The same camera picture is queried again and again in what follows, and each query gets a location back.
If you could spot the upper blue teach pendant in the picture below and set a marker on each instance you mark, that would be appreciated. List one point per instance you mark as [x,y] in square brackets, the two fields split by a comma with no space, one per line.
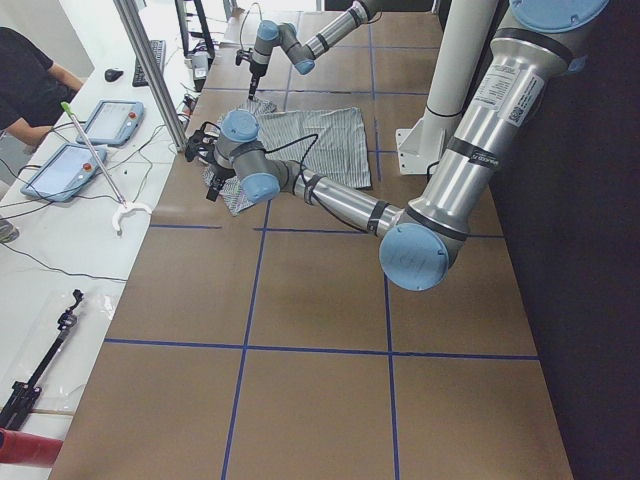
[113,122]

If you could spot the aluminium frame post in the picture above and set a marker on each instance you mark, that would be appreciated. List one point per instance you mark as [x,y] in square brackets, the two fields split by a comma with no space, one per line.
[140,43]

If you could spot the red cylinder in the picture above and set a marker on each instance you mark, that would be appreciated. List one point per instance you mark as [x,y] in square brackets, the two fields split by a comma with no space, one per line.
[20,448]

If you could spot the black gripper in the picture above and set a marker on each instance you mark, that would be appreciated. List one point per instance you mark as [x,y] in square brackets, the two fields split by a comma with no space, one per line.
[219,171]
[256,70]

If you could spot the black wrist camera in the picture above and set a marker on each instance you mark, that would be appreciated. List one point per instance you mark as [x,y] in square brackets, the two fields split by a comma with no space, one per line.
[243,55]
[199,146]

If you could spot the person in black shirt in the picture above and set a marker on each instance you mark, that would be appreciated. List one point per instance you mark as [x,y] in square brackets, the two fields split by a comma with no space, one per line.
[33,87]

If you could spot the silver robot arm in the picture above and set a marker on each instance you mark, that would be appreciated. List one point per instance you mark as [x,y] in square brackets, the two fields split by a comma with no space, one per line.
[491,71]
[302,56]

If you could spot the lower blue teach pendant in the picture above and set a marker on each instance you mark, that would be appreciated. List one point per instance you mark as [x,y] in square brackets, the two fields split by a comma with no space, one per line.
[63,175]

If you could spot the white reacher grabber stick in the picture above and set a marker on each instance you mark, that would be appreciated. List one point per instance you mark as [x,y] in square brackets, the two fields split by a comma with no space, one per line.
[125,206]

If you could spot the navy white striped polo shirt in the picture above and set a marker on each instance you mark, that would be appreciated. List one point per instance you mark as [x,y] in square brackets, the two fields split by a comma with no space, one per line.
[329,142]

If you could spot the black computer mouse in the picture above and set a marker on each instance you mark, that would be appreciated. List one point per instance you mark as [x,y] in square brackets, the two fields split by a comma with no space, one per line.
[112,75]

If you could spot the blue teach pendant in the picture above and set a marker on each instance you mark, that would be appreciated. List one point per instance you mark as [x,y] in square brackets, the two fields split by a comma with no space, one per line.
[113,122]
[63,175]

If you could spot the black tripod stand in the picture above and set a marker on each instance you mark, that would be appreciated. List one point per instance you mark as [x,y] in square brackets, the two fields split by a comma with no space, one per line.
[25,393]

